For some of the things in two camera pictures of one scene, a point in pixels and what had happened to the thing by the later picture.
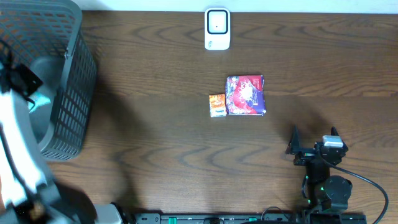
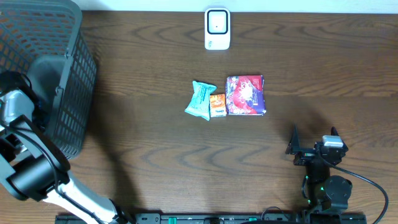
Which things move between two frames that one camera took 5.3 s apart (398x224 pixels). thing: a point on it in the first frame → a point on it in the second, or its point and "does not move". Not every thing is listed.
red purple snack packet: [245, 95] does not move
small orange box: [217, 106] does not move
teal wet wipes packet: [38, 99] → [199, 104]
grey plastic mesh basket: [50, 37] does not move
